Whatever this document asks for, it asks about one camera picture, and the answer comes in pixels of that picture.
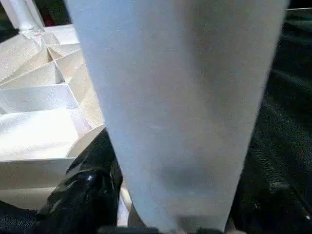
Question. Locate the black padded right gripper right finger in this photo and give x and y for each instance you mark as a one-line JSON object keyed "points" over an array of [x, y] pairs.
{"points": [[268, 207]]}

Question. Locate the white plastic table top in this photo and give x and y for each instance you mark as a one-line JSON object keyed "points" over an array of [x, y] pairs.
{"points": [[36, 136]]}

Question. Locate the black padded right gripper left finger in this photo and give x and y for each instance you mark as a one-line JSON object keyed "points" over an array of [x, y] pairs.
{"points": [[80, 190]]}

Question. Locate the black mat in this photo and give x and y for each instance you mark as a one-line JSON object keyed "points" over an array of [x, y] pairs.
{"points": [[287, 97]]}

